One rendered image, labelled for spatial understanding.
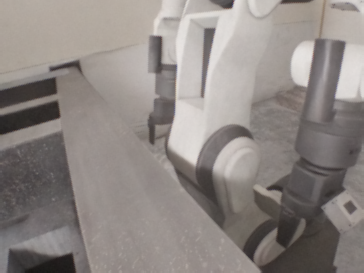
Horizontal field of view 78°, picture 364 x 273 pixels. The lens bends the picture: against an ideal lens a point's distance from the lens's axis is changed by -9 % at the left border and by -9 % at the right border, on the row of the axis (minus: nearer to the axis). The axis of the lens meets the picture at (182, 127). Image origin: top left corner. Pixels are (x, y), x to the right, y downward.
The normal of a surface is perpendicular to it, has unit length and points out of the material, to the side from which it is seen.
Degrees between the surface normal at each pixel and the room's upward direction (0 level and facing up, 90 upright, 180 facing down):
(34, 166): 90
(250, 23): 90
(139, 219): 0
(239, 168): 90
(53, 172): 90
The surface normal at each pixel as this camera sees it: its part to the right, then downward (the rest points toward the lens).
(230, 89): 0.54, 0.29
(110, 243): -0.11, -0.90
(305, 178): -0.84, 0.13
